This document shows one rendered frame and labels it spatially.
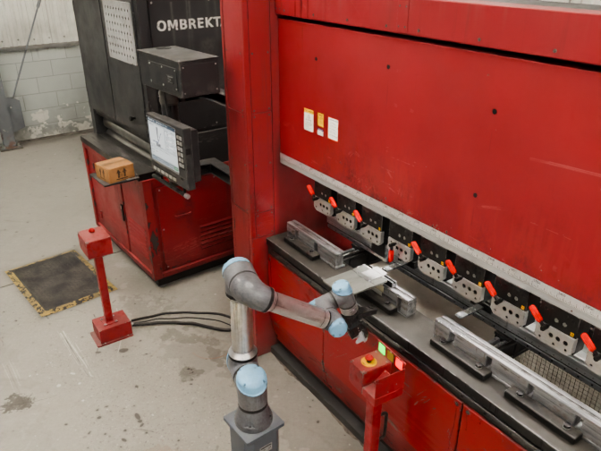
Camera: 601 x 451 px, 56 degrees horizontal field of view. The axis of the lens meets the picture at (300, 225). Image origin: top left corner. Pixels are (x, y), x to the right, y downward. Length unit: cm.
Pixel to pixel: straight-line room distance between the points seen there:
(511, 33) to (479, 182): 55
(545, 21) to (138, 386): 302
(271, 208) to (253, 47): 95
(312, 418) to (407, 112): 190
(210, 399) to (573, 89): 265
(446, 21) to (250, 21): 119
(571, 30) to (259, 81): 173
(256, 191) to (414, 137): 121
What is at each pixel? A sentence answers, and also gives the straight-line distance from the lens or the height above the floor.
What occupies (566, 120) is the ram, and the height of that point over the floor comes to 198.
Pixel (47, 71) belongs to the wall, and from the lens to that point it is 894.
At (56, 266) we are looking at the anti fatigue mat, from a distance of 533.
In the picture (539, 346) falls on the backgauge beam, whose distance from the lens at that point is 270.
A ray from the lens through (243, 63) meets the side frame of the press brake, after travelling 311.
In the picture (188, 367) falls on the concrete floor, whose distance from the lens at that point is 391.
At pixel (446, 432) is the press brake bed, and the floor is 56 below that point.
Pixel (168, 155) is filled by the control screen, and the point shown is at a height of 140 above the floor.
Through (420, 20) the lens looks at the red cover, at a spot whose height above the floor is 222.
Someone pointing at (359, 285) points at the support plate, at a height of 100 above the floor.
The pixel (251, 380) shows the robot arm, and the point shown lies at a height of 100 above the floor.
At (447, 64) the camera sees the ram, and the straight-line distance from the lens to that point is 228.
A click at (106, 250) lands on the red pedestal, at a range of 389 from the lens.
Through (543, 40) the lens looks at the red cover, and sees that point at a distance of 201.
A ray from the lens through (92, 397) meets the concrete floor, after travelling 385.
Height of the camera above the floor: 247
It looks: 26 degrees down
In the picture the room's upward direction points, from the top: straight up
